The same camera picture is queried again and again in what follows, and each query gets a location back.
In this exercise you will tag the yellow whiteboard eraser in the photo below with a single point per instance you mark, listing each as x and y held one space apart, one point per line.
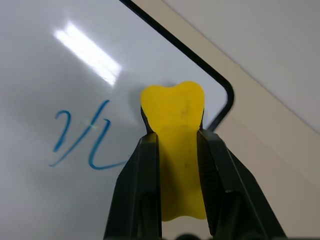
175 140

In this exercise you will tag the black-framed whiteboard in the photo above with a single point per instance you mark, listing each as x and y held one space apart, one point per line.
75 62

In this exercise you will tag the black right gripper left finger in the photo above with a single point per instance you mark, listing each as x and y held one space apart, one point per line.
136 190

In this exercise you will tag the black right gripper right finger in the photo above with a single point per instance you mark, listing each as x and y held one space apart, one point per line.
232 185

